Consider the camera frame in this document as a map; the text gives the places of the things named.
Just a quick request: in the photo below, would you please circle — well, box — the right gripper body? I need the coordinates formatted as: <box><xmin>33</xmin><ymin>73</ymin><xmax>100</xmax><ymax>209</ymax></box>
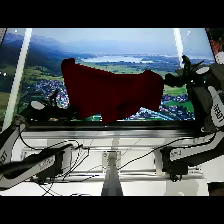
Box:
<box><xmin>163</xmin><ymin>72</ymin><xmax>185</xmax><ymax>89</ymax></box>

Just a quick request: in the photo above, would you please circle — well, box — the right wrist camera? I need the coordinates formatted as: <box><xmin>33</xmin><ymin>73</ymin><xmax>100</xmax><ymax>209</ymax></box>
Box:
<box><xmin>181</xmin><ymin>54</ymin><xmax>205</xmax><ymax>77</ymax></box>

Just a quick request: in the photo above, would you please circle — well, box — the dark red garment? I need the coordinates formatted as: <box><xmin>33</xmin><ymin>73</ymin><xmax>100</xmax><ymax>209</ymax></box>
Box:
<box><xmin>60</xmin><ymin>57</ymin><xmax>165</xmax><ymax>125</ymax></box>

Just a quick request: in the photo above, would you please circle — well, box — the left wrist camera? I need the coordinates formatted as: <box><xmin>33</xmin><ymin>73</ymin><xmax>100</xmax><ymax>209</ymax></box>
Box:
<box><xmin>48</xmin><ymin>88</ymin><xmax>61</xmax><ymax>108</ymax></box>

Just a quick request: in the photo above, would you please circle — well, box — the black cable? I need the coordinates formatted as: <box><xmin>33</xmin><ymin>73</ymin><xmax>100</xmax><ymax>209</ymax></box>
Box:
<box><xmin>18</xmin><ymin>125</ymin><xmax>91</xmax><ymax>181</ymax></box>
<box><xmin>117</xmin><ymin>133</ymin><xmax>214</xmax><ymax>172</ymax></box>

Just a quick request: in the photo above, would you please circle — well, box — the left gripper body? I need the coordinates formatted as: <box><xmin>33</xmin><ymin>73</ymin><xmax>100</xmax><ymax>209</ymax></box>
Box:
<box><xmin>49</xmin><ymin>105</ymin><xmax>80</xmax><ymax>122</ymax></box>

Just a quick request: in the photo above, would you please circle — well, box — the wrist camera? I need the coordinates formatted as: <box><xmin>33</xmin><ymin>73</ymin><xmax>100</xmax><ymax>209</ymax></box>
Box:
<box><xmin>48</xmin><ymin>88</ymin><xmax>61</xmax><ymax>108</ymax></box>
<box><xmin>181</xmin><ymin>54</ymin><xmax>205</xmax><ymax>77</ymax></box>

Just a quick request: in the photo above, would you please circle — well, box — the silver frame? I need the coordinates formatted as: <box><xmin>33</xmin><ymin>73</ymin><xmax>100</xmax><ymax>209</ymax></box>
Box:
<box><xmin>0</xmin><ymin>123</ymin><xmax>224</xmax><ymax>197</ymax></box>

